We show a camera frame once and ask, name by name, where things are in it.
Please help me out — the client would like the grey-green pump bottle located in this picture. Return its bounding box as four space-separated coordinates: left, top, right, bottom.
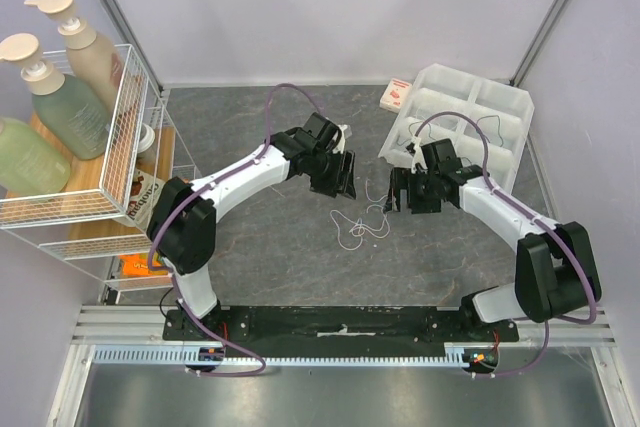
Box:
1 33 111 160

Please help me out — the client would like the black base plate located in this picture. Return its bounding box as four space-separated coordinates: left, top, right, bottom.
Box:
162 304 521 361

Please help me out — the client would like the black thin cable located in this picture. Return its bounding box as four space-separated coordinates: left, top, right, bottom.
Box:
397 116 441 153

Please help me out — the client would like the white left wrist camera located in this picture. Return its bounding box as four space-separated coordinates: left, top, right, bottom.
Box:
333 124 352 153

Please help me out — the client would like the white plastic compartment tray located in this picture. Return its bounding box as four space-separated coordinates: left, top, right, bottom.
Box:
378 64 534 192

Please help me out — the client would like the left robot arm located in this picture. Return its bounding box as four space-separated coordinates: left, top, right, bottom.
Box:
146 113 356 340

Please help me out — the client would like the white slotted cable duct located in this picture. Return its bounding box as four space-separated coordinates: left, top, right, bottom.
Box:
93 344 469 368

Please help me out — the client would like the blue thin cable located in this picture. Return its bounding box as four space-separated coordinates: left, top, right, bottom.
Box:
474 114 506 146

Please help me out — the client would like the orange snack packet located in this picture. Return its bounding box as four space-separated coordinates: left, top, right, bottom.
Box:
119 253 167 278

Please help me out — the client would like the brown white snack bag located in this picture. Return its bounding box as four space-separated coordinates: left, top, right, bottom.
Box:
116 169 165 229

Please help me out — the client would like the beige pump bottle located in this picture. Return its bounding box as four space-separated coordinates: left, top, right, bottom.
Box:
24 0 124 113

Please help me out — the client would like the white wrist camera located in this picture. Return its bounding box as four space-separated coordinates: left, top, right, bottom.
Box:
333 124 352 153
407 136 427 174

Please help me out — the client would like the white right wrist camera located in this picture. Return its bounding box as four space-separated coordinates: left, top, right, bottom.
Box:
407 136 427 174

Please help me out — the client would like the white wire basket shelf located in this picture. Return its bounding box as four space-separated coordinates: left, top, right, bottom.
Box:
1 44 200 291

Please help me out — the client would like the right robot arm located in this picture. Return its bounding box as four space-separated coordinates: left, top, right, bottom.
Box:
385 139 602 341

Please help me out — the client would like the small red white box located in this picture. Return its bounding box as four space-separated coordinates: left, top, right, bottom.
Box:
379 78 412 113

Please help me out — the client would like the small white cup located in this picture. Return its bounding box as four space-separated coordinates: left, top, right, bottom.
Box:
137 123 156 156

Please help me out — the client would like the light green bottle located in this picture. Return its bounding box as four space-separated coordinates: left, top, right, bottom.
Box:
1 117 71 196

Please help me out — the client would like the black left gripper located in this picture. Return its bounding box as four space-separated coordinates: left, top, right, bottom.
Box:
308 148 356 201

